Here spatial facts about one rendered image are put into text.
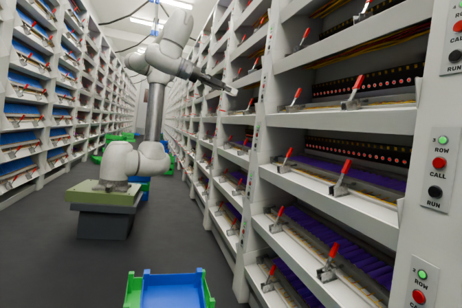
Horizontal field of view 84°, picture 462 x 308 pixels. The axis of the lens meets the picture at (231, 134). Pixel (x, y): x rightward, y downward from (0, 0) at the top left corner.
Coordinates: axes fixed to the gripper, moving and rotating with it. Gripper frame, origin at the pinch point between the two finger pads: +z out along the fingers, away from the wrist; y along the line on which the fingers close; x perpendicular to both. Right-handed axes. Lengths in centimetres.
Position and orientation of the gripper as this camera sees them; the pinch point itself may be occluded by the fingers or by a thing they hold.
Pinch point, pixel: (229, 91)
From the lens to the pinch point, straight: 125.4
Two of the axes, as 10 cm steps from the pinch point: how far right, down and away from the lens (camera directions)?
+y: 2.8, 0.6, -9.6
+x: 3.7, -9.3, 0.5
